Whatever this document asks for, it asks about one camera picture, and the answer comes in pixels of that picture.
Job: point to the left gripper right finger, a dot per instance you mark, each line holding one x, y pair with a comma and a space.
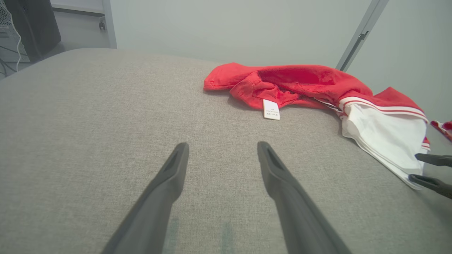
296, 211

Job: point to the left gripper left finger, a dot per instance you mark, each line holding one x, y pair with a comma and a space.
155, 204

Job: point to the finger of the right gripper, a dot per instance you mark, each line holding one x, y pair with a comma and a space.
438, 160
436, 186

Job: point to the red white-striped shorts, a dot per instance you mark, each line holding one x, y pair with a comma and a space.
445, 127

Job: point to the red white-trimmed jersey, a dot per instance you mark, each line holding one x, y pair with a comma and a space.
303, 81

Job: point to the grey fabric sofa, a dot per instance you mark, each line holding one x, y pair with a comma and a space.
106, 123

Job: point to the black caster wheel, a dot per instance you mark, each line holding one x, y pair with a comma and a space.
102, 24

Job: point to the white mesh computer case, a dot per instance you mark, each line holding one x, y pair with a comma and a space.
9, 35

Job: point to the grey partition post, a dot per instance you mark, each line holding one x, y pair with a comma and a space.
108, 24
360, 35

